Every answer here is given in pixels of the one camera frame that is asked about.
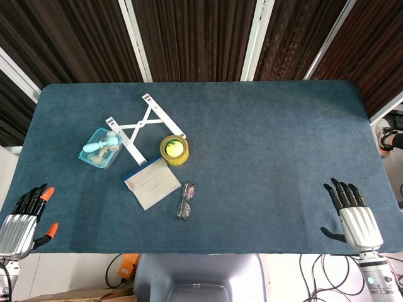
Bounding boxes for beige item inside container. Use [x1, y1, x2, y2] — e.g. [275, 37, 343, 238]
[89, 150, 110, 164]

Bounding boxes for yellow-green tennis ball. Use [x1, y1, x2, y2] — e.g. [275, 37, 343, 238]
[165, 140, 184, 158]

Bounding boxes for dark brown slatted screen panel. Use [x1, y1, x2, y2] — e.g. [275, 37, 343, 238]
[254, 0, 350, 82]
[132, 0, 258, 82]
[0, 0, 142, 95]
[311, 0, 403, 117]

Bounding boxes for mint handheld fan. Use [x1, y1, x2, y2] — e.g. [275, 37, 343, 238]
[82, 131, 122, 154]

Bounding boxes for yellow tape roll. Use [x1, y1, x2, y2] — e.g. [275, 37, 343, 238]
[159, 135, 190, 166]

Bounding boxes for brown cardboard box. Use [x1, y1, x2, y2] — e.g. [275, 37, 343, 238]
[18, 285, 138, 302]

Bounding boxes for white screen frame post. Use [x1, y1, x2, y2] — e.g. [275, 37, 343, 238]
[241, 0, 275, 82]
[304, 0, 358, 81]
[118, 0, 154, 83]
[0, 47, 42, 104]
[370, 94, 403, 126]

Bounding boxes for clear blue plastic container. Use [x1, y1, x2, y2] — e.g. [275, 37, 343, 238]
[77, 127, 123, 170]

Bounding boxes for white folding laptop stand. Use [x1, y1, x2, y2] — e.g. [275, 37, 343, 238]
[105, 92, 186, 166]

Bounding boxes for tangled black floor cables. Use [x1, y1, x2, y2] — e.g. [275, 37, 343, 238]
[298, 254, 403, 302]

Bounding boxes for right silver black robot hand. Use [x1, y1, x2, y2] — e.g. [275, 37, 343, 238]
[320, 177, 384, 254]

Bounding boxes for orange floor device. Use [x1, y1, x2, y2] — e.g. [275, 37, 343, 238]
[119, 253, 141, 284]

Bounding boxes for blue table cloth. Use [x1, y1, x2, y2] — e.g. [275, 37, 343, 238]
[0, 80, 400, 255]

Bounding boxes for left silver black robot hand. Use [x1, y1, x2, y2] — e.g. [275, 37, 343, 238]
[0, 183, 59, 260]

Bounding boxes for black floor cable loop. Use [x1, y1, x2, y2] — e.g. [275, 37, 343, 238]
[105, 254, 127, 289]

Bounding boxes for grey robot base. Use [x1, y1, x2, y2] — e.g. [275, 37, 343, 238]
[133, 253, 268, 302]

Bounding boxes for white black sneaker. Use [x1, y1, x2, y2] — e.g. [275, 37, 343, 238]
[375, 118, 403, 157]

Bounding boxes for black-framed eyeglasses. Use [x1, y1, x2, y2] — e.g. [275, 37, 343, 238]
[176, 181, 197, 221]

